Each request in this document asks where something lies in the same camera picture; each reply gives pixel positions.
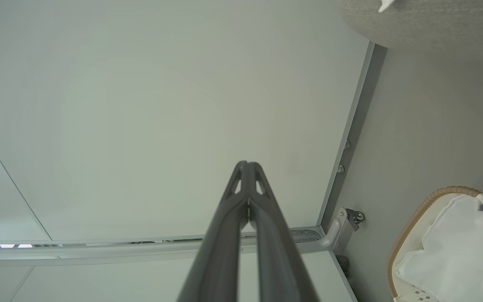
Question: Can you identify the white basket with wicker rim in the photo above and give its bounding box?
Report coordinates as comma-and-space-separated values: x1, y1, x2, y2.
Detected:
385, 185, 483, 302

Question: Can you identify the grey fabric sofa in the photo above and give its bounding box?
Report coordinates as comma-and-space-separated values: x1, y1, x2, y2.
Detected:
336, 0, 483, 57

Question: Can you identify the white dotted cloth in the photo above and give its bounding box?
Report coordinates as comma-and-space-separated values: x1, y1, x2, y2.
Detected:
401, 284, 440, 302

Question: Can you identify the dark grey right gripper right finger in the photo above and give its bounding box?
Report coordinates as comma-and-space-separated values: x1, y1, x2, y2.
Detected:
249, 161, 320, 302

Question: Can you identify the large white garment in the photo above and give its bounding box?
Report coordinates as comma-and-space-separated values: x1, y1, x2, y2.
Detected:
395, 195, 483, 302

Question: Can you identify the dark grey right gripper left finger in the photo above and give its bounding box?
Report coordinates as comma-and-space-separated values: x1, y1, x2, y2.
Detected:
177, 161, 250, 302

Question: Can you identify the grey curved tube foot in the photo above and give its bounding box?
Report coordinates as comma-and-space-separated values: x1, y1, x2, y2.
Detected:
319, 207, 366, 255

